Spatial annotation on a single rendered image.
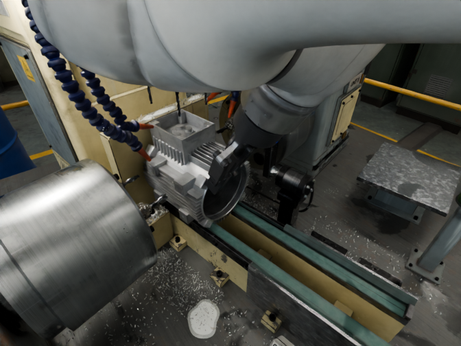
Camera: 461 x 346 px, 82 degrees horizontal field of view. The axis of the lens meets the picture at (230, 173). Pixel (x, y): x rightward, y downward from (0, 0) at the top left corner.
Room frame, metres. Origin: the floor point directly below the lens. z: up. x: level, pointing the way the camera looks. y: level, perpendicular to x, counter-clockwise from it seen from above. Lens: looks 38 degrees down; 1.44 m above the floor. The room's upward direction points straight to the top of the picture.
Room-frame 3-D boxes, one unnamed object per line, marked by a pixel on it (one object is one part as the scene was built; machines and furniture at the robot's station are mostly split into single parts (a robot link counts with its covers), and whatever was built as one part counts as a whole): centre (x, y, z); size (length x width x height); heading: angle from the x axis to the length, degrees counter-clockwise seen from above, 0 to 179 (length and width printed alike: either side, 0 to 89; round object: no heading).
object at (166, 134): (0.56, 0.11, 1.11); 0.12 x 0.11 x 0.07; 48
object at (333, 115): (0.98, -0.30, 0.99); 0.35 x 0.31 x 0.37; 139
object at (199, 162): (0.53, 0.08, 1.02); 0.20 x 0.19 x 0.19; 48
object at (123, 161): (0.63, 0.20, 0.97); 0.30 x 0.11 x 0.34; 139
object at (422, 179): (0.66, -0.57, 0.86); 0.27 x 0.24 x 0.12; 139
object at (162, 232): (0.49, 0.21, 0.86); 0.07 x 0.06 x 0.12; 139
